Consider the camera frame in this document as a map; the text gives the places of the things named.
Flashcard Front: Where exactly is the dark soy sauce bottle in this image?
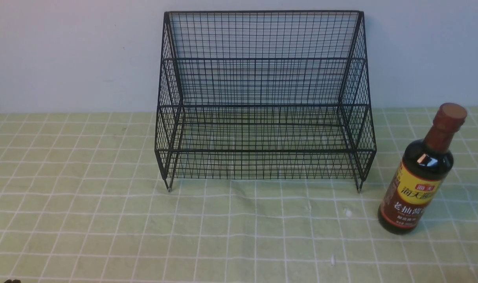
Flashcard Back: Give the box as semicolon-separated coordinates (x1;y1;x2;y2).
377;103;467;235

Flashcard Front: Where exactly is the green checkered tablecloth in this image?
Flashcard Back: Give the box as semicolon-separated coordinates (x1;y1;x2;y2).
0;107;478;283

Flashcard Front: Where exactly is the small dark object at edge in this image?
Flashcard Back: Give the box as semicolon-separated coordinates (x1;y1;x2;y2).
4;279;21;283

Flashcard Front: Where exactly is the black wire mesh rack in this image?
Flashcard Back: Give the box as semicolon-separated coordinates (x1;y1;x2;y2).
154;10;377;192

